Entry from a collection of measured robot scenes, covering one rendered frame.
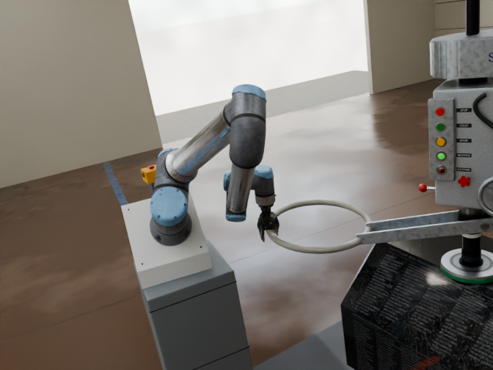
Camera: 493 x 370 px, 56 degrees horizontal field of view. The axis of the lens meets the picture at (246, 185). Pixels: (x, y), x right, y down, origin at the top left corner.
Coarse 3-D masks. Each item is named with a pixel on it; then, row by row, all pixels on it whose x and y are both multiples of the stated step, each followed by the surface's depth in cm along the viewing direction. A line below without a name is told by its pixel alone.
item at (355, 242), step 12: (288, 204) 231; (300, 204) 232; (312, 204) 233; (324, 204) 232; (336, 204) 229; (348, 204) 225; (276, 216) 223; (276, 240) 201; (360, 240) 195; (300, 252) 194; (312, 252) 191; (324, 252) 191; (336, 252) 191
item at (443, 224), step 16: (368, 224) 203; (384, 224) 199; (400, 224) 194; (416, 224) 190; (432, 224) 186; (448, 224) 171; (464, 224) 167; (480, 224) 164; (368, 240) 193; (384, 240) 189; (400, 240) 185
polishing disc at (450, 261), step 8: (448, 256) 183; (456, 256) 182; (488, 256) 179; (448, 264) 178; (456, 264) 177; (488, 264) 174; (448, 272) 175; (456, 272) 172; (464, 272) 172; (472, 272) 171; (480, 272) 170; (488, 272) 169
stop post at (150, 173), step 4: (144, 168) 299; (148, 168) 297; (152, 168) 295; (144, 172) 293; (148, 172) 290; (152, 172) 291; (148, 176) 290; (152, 176) 292; (144, 180) 299; (148, 180) 291; (152, 180) 292; (148, 184) 301; (152, 184) 295; (152, 188) 296; (152, 192) 299; (152, 196) 302
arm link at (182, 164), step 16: (240, 96) 150; (256, 96) 150; (224, 112) 156; (240, 112) 147; (256, 112) 147; (208, 128) 165; (224, 128) 159; (192, 144) 175; (208, 144) 168; (224, 144) 167; (160, 160) 198; (176, 160) 187; (192, 160) 179; (208, 160) 180; (160, 176) 194; (176, 176) 190; (192, 176) 194
